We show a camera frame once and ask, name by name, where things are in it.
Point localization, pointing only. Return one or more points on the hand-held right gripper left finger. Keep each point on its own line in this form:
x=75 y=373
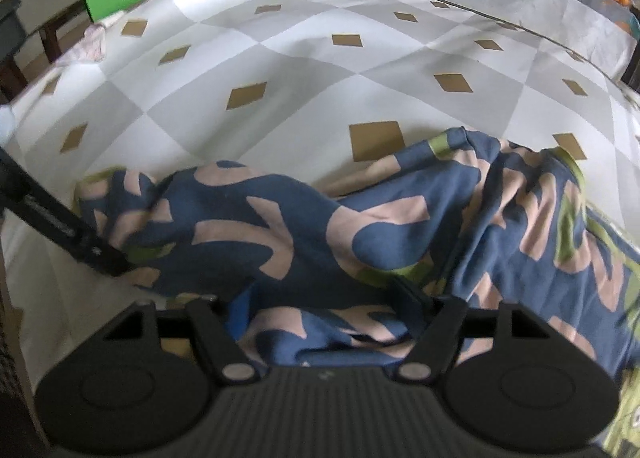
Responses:
x=210 y=333

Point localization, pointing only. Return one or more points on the blue lettered sweatshirt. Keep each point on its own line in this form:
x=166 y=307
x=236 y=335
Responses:
x=310 y=238

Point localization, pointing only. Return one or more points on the grey white checkered tablecloth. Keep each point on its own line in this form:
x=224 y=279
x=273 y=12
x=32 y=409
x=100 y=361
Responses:
x=300 y=68

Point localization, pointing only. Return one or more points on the dark wooden chair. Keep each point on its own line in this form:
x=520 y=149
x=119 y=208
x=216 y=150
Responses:
x=30 y=48

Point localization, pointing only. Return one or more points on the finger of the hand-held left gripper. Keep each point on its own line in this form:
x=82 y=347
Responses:
x=60 y=227

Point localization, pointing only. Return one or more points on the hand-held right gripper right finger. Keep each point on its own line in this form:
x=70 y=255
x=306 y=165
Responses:
x=414 y=303

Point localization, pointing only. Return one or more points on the pink white rag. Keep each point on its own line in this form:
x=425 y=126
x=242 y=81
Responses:
x=87 y=45

